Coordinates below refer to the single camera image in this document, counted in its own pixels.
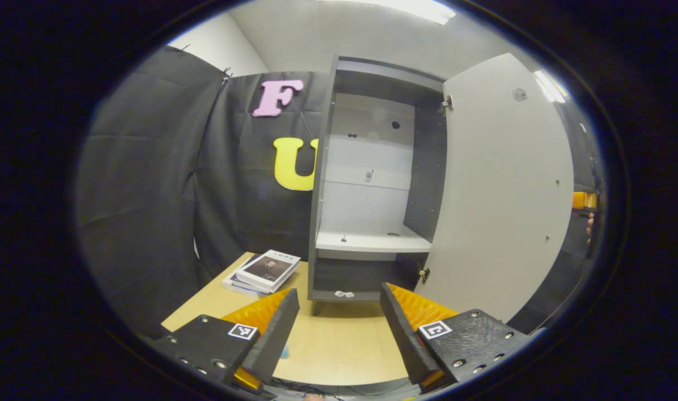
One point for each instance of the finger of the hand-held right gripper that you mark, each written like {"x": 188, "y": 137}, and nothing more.
{"x": 584, "y": 200}

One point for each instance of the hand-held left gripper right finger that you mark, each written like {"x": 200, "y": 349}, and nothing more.
{"x": 408, "y": 340}

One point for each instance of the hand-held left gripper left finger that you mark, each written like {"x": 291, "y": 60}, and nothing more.
{"x": 272, "y": 340}

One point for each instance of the metal door hinge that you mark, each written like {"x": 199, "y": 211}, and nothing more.
{"x": 447, "y": 103}
{"x": 425, "y": 275}

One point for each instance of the dark grey cabinet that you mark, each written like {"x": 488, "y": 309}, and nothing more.
{"x": 372, "y": 245}

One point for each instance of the dark blue book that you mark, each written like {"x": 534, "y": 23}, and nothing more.
{"x": 244, "y": 285}

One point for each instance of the plain white book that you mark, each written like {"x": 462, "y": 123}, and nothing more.
{"x": 230, "y": 284}

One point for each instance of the white book with portrait cover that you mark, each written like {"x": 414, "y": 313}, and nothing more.
{"x": 268, "y": 268}

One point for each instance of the small ceiling light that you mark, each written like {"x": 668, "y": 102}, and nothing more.
{"x": 549, "y": 86}

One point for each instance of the black backdrop cloth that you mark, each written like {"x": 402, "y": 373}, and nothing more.
{"x": 150, "y": 195}

